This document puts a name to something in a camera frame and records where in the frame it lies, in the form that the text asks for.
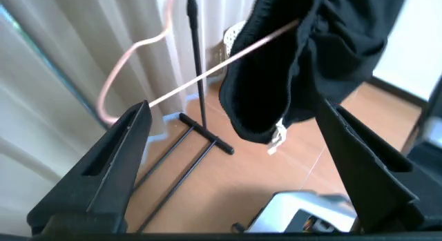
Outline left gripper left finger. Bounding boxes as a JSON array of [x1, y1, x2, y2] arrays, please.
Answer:
[[26, 99, 153, 235]]

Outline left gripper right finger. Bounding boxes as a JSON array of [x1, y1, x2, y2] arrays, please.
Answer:
[[315, 98, 442, 233]]

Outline black shorts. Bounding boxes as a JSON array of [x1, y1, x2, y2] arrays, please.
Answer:
[[218, 0, 409, 156]]

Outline pink clothes hanger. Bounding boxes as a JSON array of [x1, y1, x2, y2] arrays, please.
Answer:
[[96, 0, 300, 126]]

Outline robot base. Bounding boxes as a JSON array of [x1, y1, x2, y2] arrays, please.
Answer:
[[230, 73, 442, 234]]

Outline black clothes rack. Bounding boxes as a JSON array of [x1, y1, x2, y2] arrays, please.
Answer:
[[132, 0, 236, 233]]

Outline white laundry basket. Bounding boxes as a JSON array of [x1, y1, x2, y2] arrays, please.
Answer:
[[222, 20, 248, 58]]

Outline beige curtain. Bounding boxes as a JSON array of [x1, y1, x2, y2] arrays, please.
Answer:
[[0, 0, 260, 237]]

